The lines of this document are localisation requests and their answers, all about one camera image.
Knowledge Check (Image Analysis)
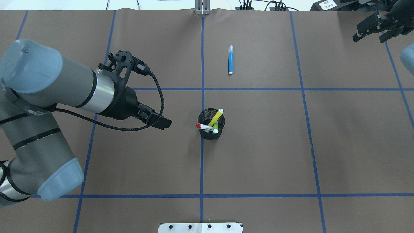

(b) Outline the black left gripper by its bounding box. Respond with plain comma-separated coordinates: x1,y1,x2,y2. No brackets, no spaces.
103,87,172,130

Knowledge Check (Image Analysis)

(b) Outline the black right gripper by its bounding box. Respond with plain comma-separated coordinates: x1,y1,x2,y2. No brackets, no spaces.
352,0,414,43

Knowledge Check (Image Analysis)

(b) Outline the black mesh pen cup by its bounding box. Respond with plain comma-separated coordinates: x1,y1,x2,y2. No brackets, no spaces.
196,108,225,141

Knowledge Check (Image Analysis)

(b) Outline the red white marker pen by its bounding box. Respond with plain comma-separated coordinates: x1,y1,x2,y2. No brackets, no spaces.
196,123,214,132

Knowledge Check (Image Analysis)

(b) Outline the yellow highlighter pen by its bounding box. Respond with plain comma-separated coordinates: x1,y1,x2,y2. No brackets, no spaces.
208,109,223,126

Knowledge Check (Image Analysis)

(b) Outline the blue highlighter pen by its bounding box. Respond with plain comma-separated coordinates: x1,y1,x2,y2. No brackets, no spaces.
228,45,234,75

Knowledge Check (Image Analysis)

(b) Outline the green highlighter pen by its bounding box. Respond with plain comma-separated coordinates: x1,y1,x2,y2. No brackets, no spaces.
213,121,219,134

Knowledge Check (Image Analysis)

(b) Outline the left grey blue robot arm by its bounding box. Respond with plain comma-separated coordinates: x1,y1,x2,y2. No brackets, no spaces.
0,39,172,207

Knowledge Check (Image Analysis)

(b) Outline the black box with label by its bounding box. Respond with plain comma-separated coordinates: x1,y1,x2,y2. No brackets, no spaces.
310,0,343,11

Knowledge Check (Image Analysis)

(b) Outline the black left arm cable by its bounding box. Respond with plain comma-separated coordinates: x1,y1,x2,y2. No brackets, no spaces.
0,68,165,132

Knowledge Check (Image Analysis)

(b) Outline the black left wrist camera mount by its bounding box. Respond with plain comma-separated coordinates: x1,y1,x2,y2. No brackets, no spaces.
97,50,153,89

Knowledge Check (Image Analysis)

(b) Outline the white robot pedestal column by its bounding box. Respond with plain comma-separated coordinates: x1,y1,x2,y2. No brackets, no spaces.
158,222,244,233

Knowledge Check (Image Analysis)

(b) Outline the aluminium frame post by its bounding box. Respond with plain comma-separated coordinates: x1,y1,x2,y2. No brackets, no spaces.
194,0,211,15

